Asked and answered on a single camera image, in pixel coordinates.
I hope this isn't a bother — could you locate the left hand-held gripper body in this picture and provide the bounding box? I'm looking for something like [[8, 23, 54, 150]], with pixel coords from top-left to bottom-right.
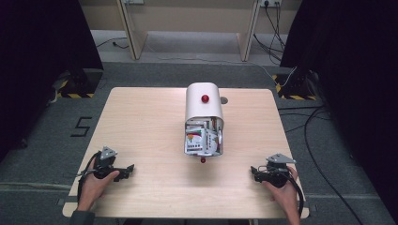
[[92, 145, 120, 181]]

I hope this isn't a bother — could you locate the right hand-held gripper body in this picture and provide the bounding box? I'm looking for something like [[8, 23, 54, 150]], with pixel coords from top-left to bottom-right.
[[261, 153, 298, 189]]

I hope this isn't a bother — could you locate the white curved lid red knob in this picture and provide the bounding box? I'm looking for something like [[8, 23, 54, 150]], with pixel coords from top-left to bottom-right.
[[184, 82, 225, 124]]

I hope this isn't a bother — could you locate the person's right hand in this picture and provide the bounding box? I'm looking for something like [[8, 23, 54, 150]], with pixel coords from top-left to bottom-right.
[[262, 166, 300, 217]]

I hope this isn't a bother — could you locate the person's left hand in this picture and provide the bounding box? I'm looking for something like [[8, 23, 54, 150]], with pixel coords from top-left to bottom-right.
[[77, 170, 121, 212]]

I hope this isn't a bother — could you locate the pile of printed sachets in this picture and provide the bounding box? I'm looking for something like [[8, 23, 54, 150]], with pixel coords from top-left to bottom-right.
[[185, 117, 223, 157]]

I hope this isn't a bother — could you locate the black stand base hazard tape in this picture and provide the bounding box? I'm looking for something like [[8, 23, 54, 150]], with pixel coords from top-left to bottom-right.
[[55, 68, 104, 99], [271, 69, 318, 101]]

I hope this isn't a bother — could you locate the black curtain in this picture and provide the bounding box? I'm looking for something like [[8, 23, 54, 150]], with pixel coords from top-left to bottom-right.
[[0, 0, 105, 164], [279, 0, 398, 217]]

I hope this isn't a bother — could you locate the left hand-held gripper cable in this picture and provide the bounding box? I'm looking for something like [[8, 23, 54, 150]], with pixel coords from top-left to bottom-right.
[[76, 151, 103, 203]]

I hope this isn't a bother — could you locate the hand-held gripper cable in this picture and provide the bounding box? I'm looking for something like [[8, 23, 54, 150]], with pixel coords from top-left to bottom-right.
[[76, 151, 103, 203], [289, 170, 305, 218]]

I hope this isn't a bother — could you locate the right hand-held gripper cable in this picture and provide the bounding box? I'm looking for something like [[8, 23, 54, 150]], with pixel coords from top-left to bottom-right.
[[289, 170, 305, 218]]

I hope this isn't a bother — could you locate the black floor cable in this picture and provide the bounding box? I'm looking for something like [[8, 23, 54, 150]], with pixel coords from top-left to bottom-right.
[[277, 105, 333, 134], [302, 106, 366, 225]]

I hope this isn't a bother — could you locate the black power cable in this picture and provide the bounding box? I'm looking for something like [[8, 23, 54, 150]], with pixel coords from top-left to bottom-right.
[[95, 37, 130, 51], [264, 2, 287, 52], [252, 32, 283, 63]]

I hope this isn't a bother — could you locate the white wall socket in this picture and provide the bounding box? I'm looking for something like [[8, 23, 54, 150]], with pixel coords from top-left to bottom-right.
[[259, 0, 283, 8]]

